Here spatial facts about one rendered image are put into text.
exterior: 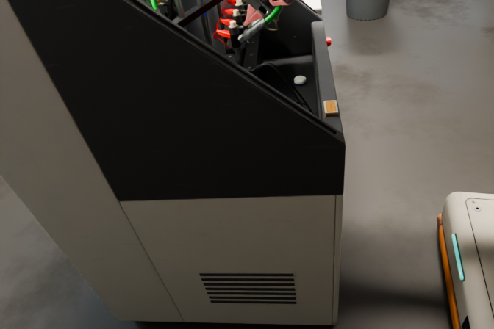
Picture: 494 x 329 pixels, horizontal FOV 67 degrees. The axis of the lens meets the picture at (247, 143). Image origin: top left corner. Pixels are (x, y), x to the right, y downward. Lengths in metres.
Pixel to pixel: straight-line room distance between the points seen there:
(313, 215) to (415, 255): 0.90
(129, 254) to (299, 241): 0.53
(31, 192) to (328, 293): 0.94
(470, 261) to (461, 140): 1.03
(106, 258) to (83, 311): 0.63
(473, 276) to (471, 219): 0.24
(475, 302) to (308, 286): 0.52
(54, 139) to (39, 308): 1.20
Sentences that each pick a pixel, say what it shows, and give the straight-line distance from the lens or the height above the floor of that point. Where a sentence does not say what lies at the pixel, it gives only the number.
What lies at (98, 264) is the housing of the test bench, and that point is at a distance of 1.36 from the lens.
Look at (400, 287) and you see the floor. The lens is 1.73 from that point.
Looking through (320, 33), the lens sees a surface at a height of 0.95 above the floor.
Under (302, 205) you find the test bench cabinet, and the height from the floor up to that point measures 0.75.
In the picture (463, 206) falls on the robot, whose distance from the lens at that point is 1.67.
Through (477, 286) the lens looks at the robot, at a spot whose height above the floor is 0.28.
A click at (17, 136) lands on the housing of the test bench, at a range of 1.00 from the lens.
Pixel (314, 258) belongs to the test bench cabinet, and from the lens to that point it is 1.15.
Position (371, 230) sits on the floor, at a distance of 1.86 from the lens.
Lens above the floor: 1.49
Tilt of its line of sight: 40 degrees down
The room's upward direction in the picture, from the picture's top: 10 degrees counter-clockwise
